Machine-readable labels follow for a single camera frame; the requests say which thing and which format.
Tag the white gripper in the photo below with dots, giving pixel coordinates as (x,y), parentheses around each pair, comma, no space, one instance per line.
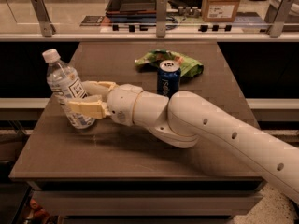
(121,104)

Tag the clear plastic water bottle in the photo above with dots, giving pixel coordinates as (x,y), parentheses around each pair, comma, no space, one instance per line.
(65,84)

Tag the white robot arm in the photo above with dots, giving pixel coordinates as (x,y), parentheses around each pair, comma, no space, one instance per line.
(184,118)

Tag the blue Pepsi can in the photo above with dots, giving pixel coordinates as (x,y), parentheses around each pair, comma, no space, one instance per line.
(168,78)

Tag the dark open tray box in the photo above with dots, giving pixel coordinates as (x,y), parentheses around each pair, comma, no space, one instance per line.
(131,8)

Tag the green crumpled snack bag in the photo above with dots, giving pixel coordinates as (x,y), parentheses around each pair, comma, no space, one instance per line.
(189,66)

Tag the orange object under table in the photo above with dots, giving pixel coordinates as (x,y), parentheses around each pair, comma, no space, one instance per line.
(35,214)

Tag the cardboard box with label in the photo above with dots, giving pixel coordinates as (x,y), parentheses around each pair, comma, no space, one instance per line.
(219,10)

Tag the left metal glass bracket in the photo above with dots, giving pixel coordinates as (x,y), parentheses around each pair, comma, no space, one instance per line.
(46,26)

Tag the metal glass bracket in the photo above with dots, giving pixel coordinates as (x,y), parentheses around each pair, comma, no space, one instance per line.
(161,6)
(276,28)
(46,26)

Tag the middle metal glass bracket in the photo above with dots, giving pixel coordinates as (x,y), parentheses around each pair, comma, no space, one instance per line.
(161,6)

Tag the right metal glass bracket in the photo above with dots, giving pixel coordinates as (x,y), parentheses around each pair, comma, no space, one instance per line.
(276,28)

